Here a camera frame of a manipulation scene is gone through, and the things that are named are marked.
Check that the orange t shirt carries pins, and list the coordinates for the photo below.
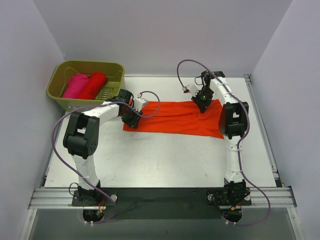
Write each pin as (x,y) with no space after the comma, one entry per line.
(183,118)

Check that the olive green plastic basket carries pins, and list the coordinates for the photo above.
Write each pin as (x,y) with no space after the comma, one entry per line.
(57,85)

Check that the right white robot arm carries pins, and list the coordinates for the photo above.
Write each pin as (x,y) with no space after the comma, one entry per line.
(233,125)

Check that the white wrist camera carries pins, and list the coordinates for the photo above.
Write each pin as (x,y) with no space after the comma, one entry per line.
(140,103)
(191,88)

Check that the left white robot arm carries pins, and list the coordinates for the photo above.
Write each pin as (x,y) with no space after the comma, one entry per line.
(82,136)

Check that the aluminium front rail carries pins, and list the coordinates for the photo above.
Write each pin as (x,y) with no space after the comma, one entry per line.
(59,198)

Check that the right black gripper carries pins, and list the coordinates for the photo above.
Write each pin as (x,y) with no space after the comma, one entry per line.
(201,103)

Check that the rolled red t shirt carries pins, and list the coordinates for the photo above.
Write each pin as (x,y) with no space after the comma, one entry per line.
(96,81)

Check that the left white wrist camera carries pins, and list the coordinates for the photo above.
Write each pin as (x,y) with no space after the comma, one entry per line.
(140,103)

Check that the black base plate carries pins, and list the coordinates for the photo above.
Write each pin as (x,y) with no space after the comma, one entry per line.
(160,203)

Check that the rolled pink t shirt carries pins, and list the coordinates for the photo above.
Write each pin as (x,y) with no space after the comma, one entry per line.
(75,85)

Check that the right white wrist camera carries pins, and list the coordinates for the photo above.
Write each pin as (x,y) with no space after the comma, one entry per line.
(191,88)

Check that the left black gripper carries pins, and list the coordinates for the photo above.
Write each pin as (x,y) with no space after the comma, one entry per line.
(131,119)

